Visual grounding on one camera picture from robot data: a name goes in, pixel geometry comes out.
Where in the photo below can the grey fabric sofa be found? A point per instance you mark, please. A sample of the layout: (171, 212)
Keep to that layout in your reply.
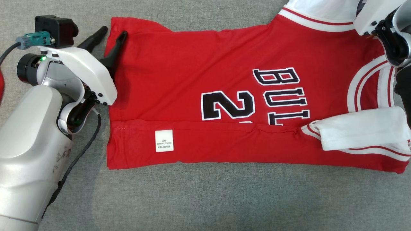
(224, 199)

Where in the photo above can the red Bulls basketball jersey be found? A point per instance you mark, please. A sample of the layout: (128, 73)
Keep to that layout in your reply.
(192, 64)

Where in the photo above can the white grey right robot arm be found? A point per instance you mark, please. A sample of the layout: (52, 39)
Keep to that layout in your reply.
(398, 45)

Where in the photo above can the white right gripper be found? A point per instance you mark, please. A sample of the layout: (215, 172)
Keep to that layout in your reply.
(377, 12)

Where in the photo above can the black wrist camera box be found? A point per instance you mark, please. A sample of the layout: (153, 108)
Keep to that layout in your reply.
(54, 27)

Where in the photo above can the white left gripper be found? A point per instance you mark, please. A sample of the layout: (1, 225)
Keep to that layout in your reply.
(86, 69)

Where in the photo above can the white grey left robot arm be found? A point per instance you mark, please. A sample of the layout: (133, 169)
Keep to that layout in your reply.
(29, 144)

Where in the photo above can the red Bulls basketball shorts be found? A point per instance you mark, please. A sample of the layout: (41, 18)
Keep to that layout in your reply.
(1, 86)

